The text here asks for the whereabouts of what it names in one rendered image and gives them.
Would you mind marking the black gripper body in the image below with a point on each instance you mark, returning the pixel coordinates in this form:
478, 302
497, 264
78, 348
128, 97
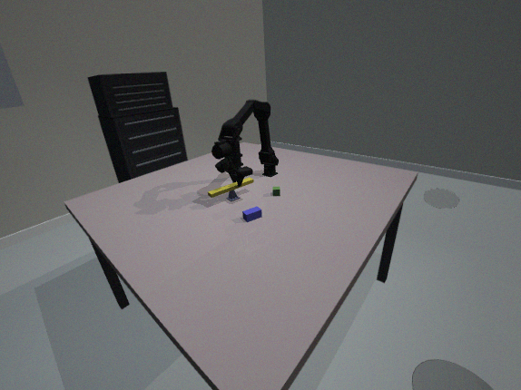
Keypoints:
240, 171

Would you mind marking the blue rectangular block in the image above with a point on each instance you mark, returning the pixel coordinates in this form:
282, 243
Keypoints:
252, 214

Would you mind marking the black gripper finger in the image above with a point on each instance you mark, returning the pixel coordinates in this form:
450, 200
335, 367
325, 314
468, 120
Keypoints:
239, 179
233, 178

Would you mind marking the yellow bar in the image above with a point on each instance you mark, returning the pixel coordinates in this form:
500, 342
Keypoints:
233, 186

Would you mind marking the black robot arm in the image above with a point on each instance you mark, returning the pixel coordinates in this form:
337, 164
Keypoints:
231, 145

